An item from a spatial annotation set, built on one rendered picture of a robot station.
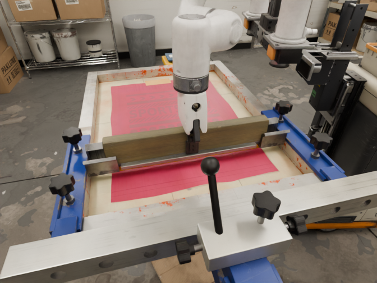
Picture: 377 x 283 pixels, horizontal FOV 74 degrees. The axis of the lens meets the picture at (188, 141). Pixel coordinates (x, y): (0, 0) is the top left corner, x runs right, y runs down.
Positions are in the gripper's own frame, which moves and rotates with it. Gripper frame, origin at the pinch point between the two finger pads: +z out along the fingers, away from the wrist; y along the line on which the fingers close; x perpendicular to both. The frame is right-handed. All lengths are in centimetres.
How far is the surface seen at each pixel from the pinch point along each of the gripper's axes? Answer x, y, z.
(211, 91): -18.2, 37.0, 5.7
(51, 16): 95, 324, 26
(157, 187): 9.8, -7.3, 6.1
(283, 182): -17.3, -15.8, 2.5
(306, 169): -25.8, -12.5, 3.7
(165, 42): -53, 368, 79
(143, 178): 12.5, -3.6, 6.2
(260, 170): -16.2, -8.2, 6.0
